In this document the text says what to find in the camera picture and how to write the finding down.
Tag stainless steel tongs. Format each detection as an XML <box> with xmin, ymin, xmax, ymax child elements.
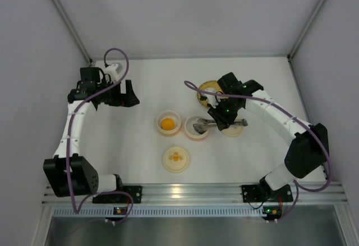
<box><xmin>192</xmin><ymin>118</ymin><xmax>248</xmax><ymax>134</ymax></box>

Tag orange round food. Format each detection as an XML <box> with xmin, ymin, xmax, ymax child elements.
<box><xmin>160</xmin><ymin>118</ymin><xmax>176</xmax><ymax>131</ymax></box>

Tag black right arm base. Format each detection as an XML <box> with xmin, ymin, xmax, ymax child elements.
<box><xmin>241</xmin><ymin>178</ymin><xmax>294</xmax><ymax>203</ymax></box>

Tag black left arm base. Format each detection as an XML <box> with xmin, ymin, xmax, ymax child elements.
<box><xmin>92</xmin><ymin>185</ymin><xmax>142</xmax><ymax>204</ymax></box>

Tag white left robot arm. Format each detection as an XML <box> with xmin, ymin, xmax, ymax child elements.
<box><xmin>43</xmin><ymin>63</ymin><xmax>140</xmax><ymax>197</ymax></box>

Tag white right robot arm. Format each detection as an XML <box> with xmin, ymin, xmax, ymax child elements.
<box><xmin>208</xmin><ymin>72</ymin><xmax>329</xmax><ymax>197</ymax></box>

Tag pink lunch box bowl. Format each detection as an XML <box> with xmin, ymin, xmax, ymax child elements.
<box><xmin>184</xmin><ymin>115</ymin><xmax>209</xmax><ymax>141</ymax></box>

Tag yellow lunch box bowl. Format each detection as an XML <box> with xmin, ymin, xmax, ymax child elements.
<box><xmin>156</xmin><ymin>110</ymin><xmax>182</xmax><ymax>137</ymax></box>

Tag round bamboo tray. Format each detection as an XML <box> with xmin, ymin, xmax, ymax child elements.
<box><xmin>196</xmin><ymin>80</ymin><xmax>223</xmax><ymax>109</ymax></box>

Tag cream lid pink handle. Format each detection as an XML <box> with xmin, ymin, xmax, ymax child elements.
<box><xmin>221</xmin><ymin>125</ymin><xmax>245</xmax><ymax>138</ymax></box>

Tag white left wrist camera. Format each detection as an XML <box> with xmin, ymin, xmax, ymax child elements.
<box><xmin>104</xmin><ymin>63</ymin><xmax>123</xmax><ymax>81</ymax></box>

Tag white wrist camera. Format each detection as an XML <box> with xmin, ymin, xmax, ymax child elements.
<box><xmin>104</xmin><ymin>63</ymin><xmax>123</xmax><ymax>81</ymax></box>
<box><xmin>199</xmin><ymin>87</ymin><xmax>222</xmax><ymax>108</ymax></box>

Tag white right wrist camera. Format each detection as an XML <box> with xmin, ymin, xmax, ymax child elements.
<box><xmin>199</xmin><ymin>87</ymin><xmax>222</xmax><ymax>108</ymax></box>

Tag cream lid orange handle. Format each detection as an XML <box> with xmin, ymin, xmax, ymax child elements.
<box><xmin>162</xmin><ymin>146</ymin><xmax>190</xmax><ymax>173</ymax></box>

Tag aluminium mounting rail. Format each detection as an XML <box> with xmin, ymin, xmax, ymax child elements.
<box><xmin>42</xmin><ymin>183</ymin><xmax>348</xmax><ymax>205</ymax></box>

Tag slotted cable duct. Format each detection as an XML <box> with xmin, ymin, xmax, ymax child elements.
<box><xmin>53</xmin><ymin>206</ymin><xmax>279</xmax><ymax>218</ymax></box>

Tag left aluminium frame post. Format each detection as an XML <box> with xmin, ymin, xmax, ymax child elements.
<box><xmin>50</xmin><ymin>0</ymin><xmax>93</xmax><ymax>65</ymax></box>

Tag aluminium frame post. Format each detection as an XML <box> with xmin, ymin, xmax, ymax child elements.
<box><xmin>50</xmin><ymin>0</ymin><xmax>93</xmax><ymax>65</ymax></box>
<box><xmin>287</xmin><ymin>0</ymin><xmax>328</xmax><ymax>63</ymax></box>

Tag right aluminium frame post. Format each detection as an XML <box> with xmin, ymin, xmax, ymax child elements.
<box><xmin>287</xmin><ymin>0</ymin><xmax>328</xmax><ymax>63</ymax></box>

